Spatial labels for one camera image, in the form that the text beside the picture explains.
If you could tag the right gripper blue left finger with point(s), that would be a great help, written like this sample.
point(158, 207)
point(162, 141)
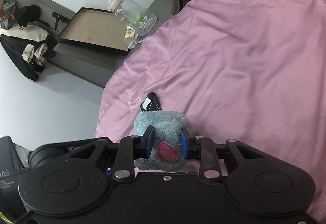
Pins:
point(147, 141)

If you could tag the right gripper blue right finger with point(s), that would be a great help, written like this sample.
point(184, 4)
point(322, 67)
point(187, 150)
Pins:
point(187, 143)

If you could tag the grey pink plush toy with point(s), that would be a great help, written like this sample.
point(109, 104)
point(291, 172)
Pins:
point(166, 153)

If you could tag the black stitched felt toy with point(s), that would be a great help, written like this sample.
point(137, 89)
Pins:
point(151, 103)

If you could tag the pink bed sheet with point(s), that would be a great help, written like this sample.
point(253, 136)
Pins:
point(252, 70)

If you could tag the large clear water jug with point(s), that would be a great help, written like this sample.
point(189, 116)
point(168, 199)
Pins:
point(134, 14)

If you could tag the black framed board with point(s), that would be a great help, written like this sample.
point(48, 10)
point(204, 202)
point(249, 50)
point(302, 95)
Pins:
point(96, 29)

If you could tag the black and beige hanging clothes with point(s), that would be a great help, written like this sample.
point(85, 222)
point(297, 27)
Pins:
point(27, 45)

